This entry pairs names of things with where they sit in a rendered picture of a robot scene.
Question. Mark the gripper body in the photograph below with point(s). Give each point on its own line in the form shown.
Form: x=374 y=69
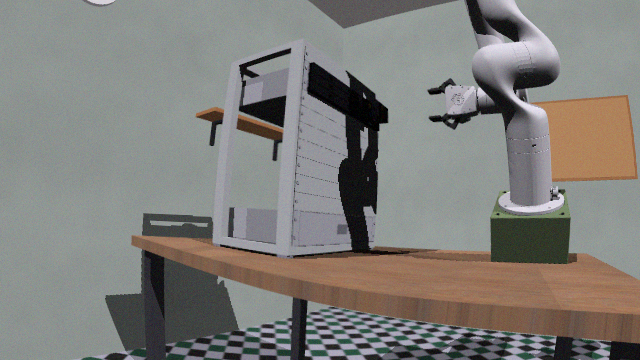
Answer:
x=461 y=101

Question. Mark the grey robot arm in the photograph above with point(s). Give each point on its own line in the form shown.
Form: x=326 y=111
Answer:
x=503 y=70

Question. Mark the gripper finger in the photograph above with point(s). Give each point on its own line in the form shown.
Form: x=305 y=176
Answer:
x=441 y=88
x=444 y=119

